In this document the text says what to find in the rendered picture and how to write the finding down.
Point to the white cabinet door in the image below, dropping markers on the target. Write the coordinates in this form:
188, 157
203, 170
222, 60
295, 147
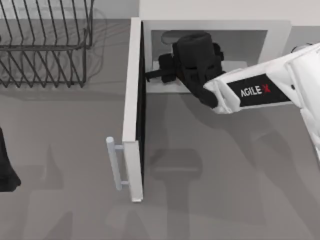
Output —
132, 112

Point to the white cabinet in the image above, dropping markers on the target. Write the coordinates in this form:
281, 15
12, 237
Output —
277, 27

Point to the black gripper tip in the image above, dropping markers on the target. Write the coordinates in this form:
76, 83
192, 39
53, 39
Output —
6, 165

